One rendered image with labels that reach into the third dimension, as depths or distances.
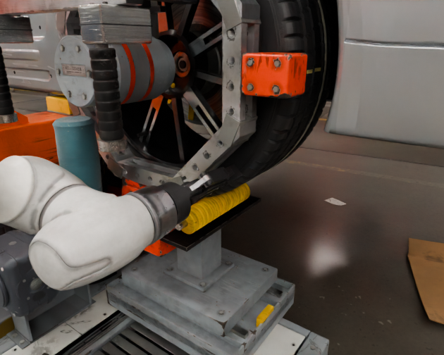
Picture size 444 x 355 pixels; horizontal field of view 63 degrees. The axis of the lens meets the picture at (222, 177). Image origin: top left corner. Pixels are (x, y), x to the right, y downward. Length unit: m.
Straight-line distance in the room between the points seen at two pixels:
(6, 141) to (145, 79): 0.54
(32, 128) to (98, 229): 0.73
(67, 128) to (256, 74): 0.43
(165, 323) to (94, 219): 0.65
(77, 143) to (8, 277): 0.39
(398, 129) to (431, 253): 1.27
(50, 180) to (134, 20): 0.26
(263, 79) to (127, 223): 0.32
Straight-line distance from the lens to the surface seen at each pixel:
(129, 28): 0.56
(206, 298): 1.07
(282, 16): 0.70
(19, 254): 1.05
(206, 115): 0.84
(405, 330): 1.44
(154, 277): 1.17
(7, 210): 0.59
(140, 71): 0.74
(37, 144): 1.21
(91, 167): 0.87
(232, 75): 0.66
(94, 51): 0.55
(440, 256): 1.89
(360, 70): 0.67
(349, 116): 0.68
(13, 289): 1.07
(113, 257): 0.51
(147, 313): 1.16
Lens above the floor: 0.90
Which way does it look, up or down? 21 degrees down
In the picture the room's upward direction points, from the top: straight up
